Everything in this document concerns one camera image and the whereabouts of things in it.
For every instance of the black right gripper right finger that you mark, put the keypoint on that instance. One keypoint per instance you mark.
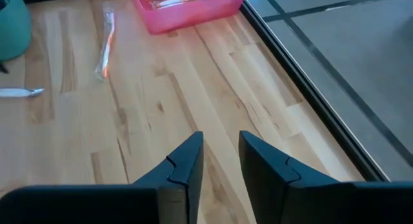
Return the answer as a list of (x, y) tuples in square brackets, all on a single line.
[(306, 201)]

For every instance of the white toothbrush at edge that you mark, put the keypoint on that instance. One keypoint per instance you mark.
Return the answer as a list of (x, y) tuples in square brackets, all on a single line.
[(17, 92)]

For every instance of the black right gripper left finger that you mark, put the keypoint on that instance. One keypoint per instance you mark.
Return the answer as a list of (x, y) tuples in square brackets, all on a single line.
[(96, 204)]

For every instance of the green plastic bin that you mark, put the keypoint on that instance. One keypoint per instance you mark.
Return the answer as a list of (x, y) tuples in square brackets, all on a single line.
[(13, 27)]

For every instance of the pink plastic bin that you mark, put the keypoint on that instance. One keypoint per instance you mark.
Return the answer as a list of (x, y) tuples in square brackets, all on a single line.
[(193, 15)]

